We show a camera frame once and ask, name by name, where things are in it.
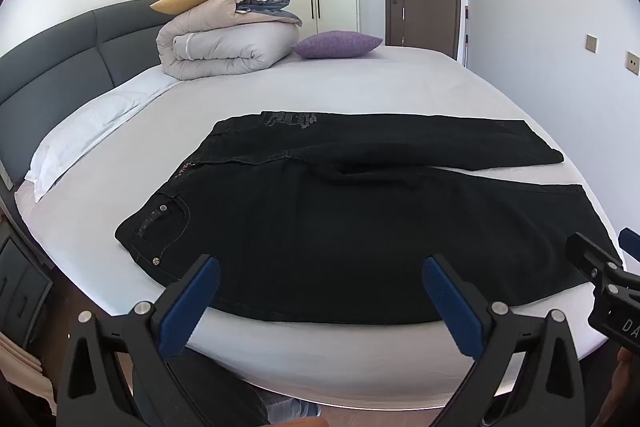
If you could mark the beige curtain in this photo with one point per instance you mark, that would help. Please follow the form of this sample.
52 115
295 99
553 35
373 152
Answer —
22 372

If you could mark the white bed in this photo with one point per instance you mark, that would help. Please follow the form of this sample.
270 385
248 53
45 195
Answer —
400 82

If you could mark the folded blue grey cloth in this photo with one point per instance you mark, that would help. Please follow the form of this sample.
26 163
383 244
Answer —
272 9

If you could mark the person's right hand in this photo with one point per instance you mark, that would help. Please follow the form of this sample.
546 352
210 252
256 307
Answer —
627 372

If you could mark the white pillow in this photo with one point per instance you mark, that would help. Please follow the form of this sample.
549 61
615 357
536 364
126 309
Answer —
85 122

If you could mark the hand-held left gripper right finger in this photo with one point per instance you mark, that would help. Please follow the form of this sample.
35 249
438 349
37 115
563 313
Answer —
450 304

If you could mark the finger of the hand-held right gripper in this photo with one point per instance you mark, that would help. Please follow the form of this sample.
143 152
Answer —
590 254
631 241

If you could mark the purple pillow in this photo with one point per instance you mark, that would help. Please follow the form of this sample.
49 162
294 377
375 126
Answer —
335 44

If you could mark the grey upholstered headboard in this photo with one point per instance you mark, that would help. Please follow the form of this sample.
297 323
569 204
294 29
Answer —
50 72

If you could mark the beige wall socket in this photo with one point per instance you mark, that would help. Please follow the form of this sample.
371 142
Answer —
591 43
634 63

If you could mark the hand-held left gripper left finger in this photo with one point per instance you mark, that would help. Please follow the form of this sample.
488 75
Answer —
192 302

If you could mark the dark nightstand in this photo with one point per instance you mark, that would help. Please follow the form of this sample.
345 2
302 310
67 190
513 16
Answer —
22 287

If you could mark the folded beige white duvet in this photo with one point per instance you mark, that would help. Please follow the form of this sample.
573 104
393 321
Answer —
220 47

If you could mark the black pants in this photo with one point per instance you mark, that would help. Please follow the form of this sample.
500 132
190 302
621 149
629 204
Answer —
350 232

